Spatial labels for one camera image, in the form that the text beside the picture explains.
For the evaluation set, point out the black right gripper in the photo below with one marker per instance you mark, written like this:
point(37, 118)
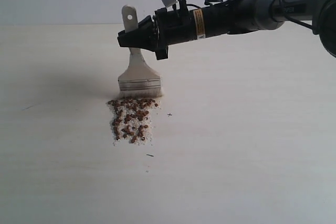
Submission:
point(156, 35)

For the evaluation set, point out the white paint brush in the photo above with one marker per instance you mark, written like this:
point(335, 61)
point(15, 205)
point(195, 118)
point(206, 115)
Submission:
point(139, 80)

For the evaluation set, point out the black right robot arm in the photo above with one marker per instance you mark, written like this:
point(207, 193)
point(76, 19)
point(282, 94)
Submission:
point(233, 17)

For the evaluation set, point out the red beans and rice pile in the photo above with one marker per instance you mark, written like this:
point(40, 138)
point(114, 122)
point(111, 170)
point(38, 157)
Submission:
point(132, 119)

